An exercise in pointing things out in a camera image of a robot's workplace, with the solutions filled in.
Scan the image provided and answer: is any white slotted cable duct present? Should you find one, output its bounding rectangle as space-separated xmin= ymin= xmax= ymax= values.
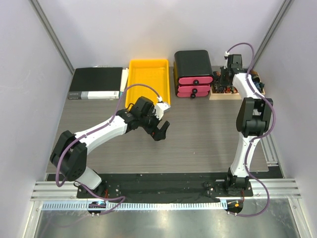
xmin=42 ymin=200 xmax=227 ymax=211

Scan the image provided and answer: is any wooden compartment box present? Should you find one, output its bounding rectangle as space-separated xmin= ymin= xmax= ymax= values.
xmin=209 ymin=82 xmax=265 ymax=100

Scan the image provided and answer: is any purple cable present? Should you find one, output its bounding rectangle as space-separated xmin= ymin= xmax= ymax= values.
xmin=55 ymin=83 xmax=163 ymax=215
xmin=224 ymin=42 xmax=276 ymax=218

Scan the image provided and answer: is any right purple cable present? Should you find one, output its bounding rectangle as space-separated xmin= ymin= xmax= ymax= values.
xmin=224 ymin=42 xmax=276 ymax=218

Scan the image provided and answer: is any rolled orange dark tie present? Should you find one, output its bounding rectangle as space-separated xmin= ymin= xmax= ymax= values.
xmin=250 ymin=70 xmax=261 ymax=83

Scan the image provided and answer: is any dark patterned necktie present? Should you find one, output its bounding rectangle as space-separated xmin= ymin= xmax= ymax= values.
xmin=212 ymin=84 xmax=238 ymax=94

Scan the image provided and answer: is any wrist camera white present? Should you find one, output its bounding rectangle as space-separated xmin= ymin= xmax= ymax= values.
xmin=154 ymin=96 xmax=171 ymax=120
xmin=223 ymin=51 xmax=230 ymax=69

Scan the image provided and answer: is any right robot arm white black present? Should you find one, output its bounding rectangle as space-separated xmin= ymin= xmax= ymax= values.
xmin=220 ymin=52 xmax=272 ymax=196

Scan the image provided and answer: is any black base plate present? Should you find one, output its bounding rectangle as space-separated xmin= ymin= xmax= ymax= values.
xmin=76 ymin=173 xmax=254 ymax=204

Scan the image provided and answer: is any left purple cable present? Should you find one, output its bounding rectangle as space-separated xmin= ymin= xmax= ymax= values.
xmin=55 ymin=83 xmax=163 ymax=215

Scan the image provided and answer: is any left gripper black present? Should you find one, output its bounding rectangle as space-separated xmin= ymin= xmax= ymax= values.
xmin=139 ymin=106 xmax=169 ymax=141

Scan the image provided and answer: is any black pink drawer unit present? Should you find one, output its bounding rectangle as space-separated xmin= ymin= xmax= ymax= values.
xmin=173 ymin=50 xmax=213 ymax=99

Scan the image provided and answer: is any black binder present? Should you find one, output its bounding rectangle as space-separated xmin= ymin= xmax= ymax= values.
xmin=67 ymin=67 xmax=123 ymax=100

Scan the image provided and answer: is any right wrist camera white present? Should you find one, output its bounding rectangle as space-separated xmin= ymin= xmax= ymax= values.
xmin=223 ymin=51 xmax=230 ymax=69

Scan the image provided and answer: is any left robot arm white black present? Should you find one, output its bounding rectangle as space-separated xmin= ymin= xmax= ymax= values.
xmin=50 ymin=96 xmax=170 ymax=198

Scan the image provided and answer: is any yellow plastic tray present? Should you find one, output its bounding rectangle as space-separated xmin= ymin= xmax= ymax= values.
xmin=125 ymin=59 xmax=171 ymax=107

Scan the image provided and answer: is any rolled blue tie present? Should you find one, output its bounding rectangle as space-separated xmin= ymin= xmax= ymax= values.
xmin=255 ymin=82 xmax=264 ymax=93

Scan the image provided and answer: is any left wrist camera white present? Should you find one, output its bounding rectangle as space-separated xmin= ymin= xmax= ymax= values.
xmin=154 ymin=96 xmax=171 ymax=120

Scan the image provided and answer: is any white teal pen box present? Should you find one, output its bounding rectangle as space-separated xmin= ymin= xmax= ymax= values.
xmin=119 ymin=68 xmax=129 ymax=97

